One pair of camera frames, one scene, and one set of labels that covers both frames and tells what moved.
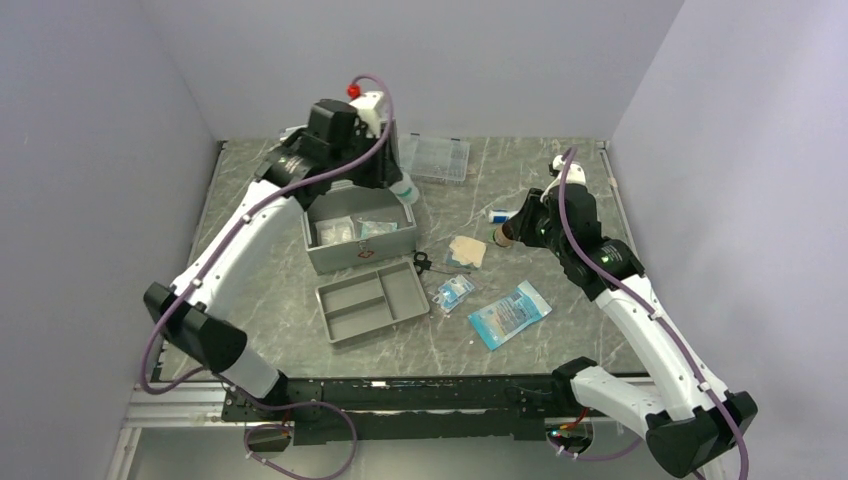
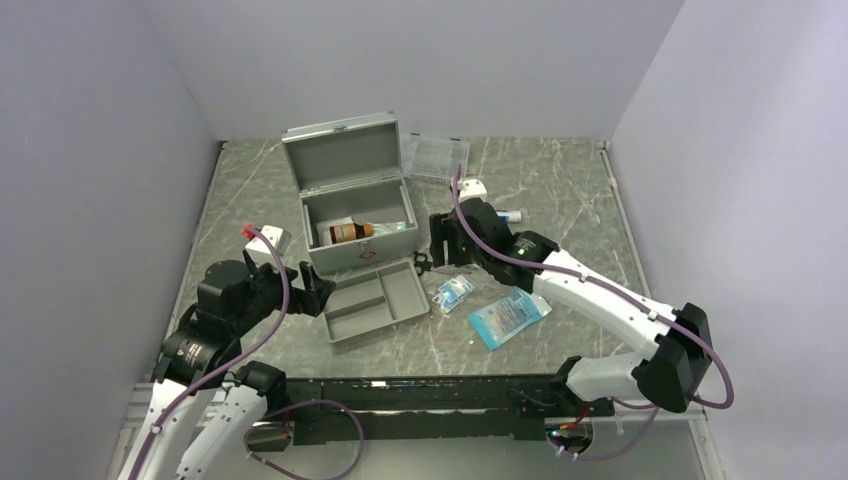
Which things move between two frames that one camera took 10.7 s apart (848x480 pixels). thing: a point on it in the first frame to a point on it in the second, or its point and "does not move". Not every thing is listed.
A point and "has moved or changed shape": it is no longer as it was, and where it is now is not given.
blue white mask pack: (501, 320) does not move
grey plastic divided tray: (370, 301) does not move
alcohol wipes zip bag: (452, 292) does not move
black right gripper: (536, 201) to (443, 229)
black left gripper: (386, 171) to (318, 288)
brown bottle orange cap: (504, 234) has moved or changed shape
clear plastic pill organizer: (434, 157) does not move
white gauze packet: (335, 231) does not move
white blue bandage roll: (500, 216) does not move
